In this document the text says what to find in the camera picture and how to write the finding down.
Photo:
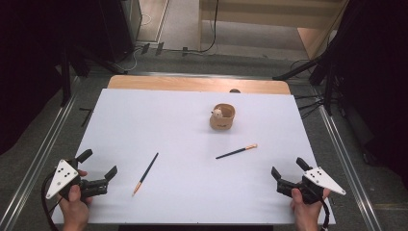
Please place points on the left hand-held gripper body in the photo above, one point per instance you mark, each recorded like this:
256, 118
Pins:
62, 174

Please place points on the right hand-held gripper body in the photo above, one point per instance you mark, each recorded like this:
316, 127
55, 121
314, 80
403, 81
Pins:
322, 179

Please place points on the dark chopstick with orange end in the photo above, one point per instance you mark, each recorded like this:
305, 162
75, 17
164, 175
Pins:
146, 173
235, 151

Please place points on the person's right hand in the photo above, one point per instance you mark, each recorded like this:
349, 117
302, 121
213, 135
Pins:
306, 215

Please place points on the person's left hand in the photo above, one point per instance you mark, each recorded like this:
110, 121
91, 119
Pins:
74, 211

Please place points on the brown chopstick holder with figure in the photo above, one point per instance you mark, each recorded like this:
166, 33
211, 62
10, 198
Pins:
221, 122

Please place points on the black metal stand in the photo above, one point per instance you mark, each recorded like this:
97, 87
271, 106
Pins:
65, 80
327, 89

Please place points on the small dark round object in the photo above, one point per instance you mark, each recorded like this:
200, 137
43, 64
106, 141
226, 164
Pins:
234, 91

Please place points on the black curtain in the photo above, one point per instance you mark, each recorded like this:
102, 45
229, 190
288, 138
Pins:
378, 70
25, 64

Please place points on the wooden table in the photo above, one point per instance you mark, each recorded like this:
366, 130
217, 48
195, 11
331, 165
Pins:
179, 83

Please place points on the light wooden furniture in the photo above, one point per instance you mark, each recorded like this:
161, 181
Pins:
308, 41

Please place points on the dark cabinet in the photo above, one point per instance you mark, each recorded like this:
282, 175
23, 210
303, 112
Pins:
118, 25

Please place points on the metal floor rail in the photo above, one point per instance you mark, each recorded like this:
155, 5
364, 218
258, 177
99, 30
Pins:
346, 160
38, 160

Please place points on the black floor bracket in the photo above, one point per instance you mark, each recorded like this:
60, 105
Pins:
86, 117

